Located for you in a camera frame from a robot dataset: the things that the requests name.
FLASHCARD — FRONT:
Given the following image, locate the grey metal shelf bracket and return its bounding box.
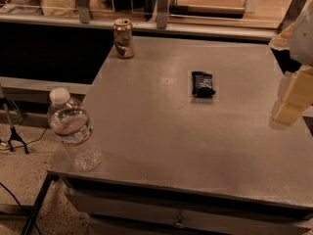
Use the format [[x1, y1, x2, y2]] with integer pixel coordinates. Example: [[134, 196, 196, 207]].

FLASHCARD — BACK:
[[278, 0, 307, 33], [76, 0, 91, 24], [156, 0, 168, 29]]

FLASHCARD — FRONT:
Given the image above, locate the crushed gold soda can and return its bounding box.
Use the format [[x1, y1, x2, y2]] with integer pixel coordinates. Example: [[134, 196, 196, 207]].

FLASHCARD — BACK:
[[113, 19, 134, 59]]

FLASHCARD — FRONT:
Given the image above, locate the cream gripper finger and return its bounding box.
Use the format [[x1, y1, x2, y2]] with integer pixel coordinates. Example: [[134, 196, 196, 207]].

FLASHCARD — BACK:
[[269, 66, 313, 130], [269, 23, 294, 51]]

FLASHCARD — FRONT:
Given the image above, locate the black floor cable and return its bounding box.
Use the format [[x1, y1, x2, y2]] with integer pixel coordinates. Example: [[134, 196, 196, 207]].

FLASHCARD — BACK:
[[0, 181, 43, 235]]

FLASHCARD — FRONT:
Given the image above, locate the black metal table leg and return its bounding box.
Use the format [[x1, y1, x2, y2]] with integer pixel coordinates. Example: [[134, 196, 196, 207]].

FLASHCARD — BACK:
[[21, 173, 59, 235]]

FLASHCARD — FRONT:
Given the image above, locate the grey cabinet drawer with handle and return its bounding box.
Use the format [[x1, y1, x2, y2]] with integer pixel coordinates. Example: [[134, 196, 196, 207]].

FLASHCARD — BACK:
[[65, 188, 309, 235]]

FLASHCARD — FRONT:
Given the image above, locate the clear plastic water bottle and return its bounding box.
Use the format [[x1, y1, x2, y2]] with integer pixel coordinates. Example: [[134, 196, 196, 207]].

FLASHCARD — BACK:
[[48, 87, 102, 171]]

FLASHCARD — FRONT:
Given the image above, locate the black tripod stand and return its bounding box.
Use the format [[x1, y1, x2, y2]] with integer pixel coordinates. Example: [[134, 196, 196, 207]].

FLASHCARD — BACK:
[[0, 84, 28, 154]]

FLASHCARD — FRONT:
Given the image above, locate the dark blue rxbar wrapper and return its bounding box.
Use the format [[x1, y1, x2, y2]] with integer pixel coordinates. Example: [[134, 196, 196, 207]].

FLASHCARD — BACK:
[[192, 71, 215, 98]]

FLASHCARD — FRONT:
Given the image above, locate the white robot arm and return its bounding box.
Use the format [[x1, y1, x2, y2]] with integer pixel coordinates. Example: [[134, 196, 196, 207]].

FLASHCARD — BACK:
[[269, 2, 313, 126]]

